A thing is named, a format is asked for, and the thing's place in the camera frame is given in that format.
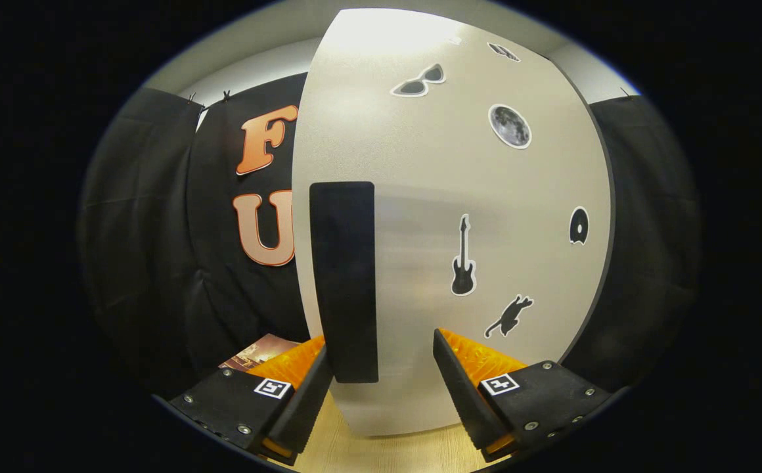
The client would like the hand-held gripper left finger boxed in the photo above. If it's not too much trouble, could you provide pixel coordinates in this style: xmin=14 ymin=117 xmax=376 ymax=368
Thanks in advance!
xmin=168 ymin=335 xmax=334 ymax=466

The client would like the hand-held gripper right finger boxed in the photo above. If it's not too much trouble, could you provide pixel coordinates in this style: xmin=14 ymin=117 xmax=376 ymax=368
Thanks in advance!
xmin=432 ymin=327 xmax=613 ymax=462

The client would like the black door handle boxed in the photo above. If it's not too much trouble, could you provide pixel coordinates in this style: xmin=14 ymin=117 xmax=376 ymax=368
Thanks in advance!
xmin=309 ymin=181 xmax=380 ymax=384

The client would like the beige shoe cabinet door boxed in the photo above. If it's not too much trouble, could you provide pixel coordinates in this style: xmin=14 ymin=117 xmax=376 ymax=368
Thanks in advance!
xmin=291 ymin=8 xmax=617 ymax=438

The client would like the black backdrop cloth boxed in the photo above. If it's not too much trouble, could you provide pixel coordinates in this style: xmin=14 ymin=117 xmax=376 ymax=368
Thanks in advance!
xmin=78 ymin=72 xmax=704 ymax=395

